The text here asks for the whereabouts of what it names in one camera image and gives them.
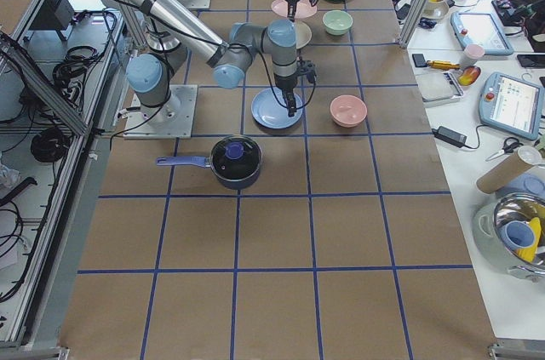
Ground cardboard tube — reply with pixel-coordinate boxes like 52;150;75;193
476;146;544;194

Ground pink bowl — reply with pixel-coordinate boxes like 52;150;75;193
330;94;368;128

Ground green bowl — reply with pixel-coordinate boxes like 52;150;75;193
322;10;353;36

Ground pink plate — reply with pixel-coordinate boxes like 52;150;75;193
271;0;318;20

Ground scissors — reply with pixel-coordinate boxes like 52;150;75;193
485;136;523;162

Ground near teach pendant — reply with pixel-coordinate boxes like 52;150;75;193
479;72;544;140

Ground glass pot lid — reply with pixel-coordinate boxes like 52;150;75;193
211;135;261;180

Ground pink paper cup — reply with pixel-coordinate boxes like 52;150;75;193
459;43;485;69

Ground blue plate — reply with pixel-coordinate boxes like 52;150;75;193
251;87;302;129

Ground teach pendant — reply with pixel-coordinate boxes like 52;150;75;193
450;11;513;56
479;72;544;140

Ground white plate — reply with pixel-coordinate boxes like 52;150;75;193
294;21;312;49

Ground dark blue saucepan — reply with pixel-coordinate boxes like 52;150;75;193
156;135;262;190

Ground steel mixing bowl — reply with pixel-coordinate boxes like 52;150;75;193
493;193;544;283

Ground far teach pendant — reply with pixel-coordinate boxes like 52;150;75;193
450;11;513;56

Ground black power adapter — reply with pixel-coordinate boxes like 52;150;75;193
432;126;467;148

